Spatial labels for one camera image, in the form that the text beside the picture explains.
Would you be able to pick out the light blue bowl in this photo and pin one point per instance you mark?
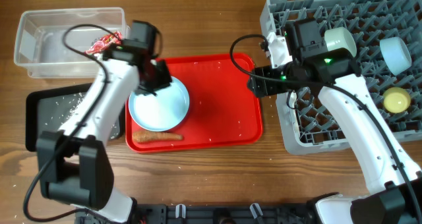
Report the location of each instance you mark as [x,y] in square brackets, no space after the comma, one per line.
[395,54]

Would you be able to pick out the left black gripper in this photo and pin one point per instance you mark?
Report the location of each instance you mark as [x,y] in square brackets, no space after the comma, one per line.
[165,80]

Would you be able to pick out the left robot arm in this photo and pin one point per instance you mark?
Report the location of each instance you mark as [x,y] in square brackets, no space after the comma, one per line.
[73,165]

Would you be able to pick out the grey dishwasher rack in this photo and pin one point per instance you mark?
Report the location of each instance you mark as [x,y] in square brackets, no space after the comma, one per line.
[369,21]

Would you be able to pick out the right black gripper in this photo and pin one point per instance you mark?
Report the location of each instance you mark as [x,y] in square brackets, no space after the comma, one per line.
[269,87]

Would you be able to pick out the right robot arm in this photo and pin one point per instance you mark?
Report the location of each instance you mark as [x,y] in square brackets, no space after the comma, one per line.
[325,62]

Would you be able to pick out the carrot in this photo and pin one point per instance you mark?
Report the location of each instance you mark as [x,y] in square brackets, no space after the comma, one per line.
[145,136]

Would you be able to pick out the black tray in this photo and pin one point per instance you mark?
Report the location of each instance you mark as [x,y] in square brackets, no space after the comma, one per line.
[47,110]

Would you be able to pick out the white plastic spoon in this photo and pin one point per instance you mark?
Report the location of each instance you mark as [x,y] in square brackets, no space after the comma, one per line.
[292,110]

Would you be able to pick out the yellow cup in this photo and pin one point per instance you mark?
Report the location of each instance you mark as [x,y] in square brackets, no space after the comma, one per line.
[396,100]

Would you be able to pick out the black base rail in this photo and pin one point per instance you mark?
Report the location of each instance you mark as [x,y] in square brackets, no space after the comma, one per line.
[252,214]

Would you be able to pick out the light blue plate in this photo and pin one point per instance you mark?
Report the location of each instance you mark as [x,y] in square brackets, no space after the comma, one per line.
[161,112]

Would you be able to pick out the green bowl with rice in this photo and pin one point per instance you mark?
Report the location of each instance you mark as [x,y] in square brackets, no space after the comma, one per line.
[340,38]

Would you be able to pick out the red serving tray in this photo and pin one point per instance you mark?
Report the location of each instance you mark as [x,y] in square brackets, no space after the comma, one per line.
[222,111]

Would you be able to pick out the red strawberry cake wrapper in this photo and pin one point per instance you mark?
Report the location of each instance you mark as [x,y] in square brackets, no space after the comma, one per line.
[104,42]

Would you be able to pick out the clear plastic bin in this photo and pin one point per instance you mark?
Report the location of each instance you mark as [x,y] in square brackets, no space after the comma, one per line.
[39,48]

